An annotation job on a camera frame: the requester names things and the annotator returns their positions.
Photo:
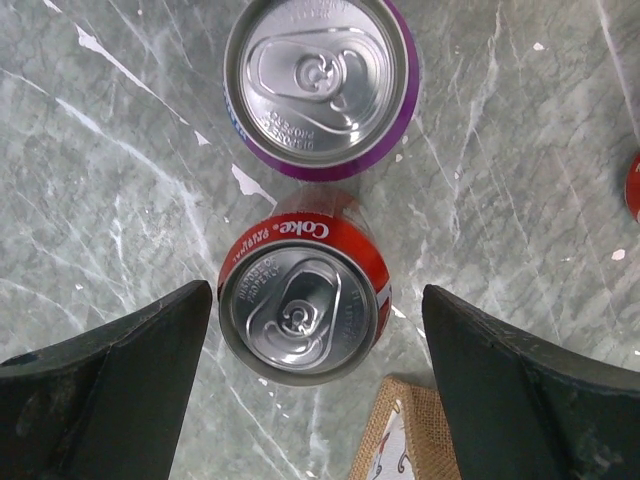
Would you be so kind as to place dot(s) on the red cola can back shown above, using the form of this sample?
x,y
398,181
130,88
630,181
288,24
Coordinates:
x,y
305,294

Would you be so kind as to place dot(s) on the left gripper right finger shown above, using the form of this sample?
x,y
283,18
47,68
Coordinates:
x,y
520,407

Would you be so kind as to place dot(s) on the red cola can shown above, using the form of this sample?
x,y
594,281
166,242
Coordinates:
x,y
305,294
632,189

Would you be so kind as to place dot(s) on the purple Fanta can back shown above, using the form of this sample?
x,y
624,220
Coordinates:
x,y
321,90

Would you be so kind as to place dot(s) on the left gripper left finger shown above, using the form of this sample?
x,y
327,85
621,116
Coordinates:
x,y
109,403

